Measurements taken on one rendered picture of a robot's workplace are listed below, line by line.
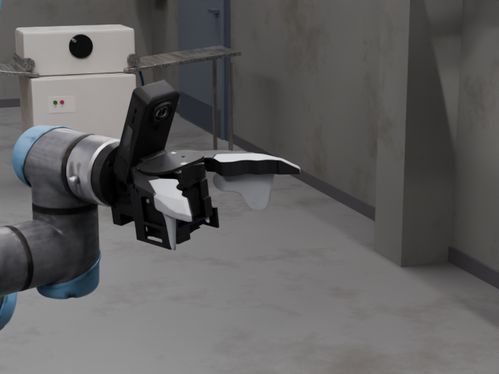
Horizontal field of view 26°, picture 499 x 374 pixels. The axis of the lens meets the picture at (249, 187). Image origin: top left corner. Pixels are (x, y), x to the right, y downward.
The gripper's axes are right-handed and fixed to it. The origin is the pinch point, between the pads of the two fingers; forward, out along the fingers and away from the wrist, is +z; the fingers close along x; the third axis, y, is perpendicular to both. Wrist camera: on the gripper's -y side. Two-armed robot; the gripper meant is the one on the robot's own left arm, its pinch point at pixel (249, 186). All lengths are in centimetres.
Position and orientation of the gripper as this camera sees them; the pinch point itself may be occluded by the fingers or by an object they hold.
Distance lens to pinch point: 102.6
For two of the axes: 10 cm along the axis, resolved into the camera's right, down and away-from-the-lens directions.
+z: 7.2, 1.6, -6.7
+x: -6.9, 3.0, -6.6
